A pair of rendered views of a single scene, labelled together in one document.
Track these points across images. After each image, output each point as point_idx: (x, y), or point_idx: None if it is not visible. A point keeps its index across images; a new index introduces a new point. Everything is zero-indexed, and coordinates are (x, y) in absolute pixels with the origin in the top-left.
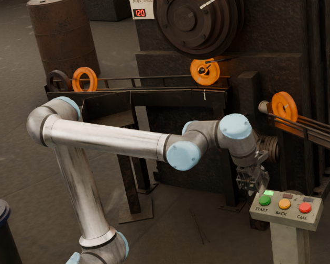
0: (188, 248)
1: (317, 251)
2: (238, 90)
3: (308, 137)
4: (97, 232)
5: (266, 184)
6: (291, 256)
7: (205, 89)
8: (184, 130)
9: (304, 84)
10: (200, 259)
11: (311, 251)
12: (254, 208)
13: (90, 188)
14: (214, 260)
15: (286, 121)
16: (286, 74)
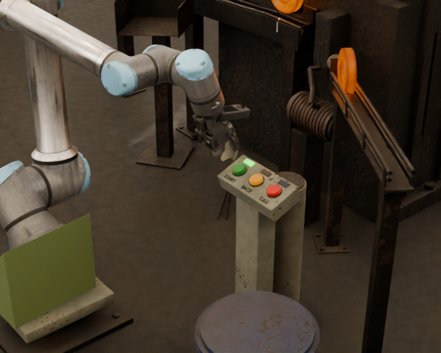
0: (197, 217)
1: (345, 272)
2: None
3: (347, 115)
4: (51, 147)
5: (236, 148)
6: (251, 246)
7: (280, 18)
8: (143, 52)
9: (402, 48)
10: (201, 233)
11: (338, 270)
12: (223, 175)
13: (54, 92)
14: (217, 240)
15: (338, 87)
16: (380, 27)
